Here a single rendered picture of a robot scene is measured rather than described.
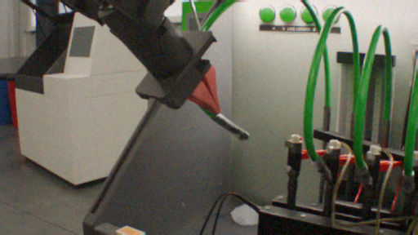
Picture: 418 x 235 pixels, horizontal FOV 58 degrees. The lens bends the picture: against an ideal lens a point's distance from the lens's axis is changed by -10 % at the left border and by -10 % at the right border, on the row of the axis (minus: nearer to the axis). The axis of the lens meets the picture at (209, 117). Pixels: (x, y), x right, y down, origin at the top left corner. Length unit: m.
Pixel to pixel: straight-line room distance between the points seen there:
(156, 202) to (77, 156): 2.65
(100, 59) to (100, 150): 0.80
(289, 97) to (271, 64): 0.10
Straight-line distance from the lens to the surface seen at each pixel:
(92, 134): 3.65
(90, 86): 3.58
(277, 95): 1.13
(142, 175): 0.93
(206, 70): 0.49
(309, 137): 0.64
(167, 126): 0.97
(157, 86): 0.48
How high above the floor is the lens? 1.33
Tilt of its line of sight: 12 degrees down
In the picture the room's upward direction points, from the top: straight up
